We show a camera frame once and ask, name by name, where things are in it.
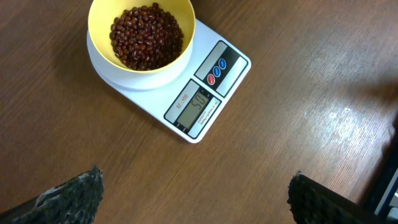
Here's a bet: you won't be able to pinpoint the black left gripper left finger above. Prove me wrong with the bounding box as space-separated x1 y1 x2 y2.
1 166 104 224

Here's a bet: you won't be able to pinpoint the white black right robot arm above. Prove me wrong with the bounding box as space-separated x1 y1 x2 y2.
360 115 397 223

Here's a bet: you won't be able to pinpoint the white digital kitchen scale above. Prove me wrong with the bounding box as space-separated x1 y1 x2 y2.
86 21 251 143

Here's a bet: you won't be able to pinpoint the yellow plastic bowl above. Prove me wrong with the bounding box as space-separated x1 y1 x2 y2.
88 0 196 75

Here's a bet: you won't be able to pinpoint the red adzuki beans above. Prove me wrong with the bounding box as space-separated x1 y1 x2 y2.
109 2 183 71

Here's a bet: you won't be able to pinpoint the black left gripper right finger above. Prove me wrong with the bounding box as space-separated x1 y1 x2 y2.
287 172 385 224

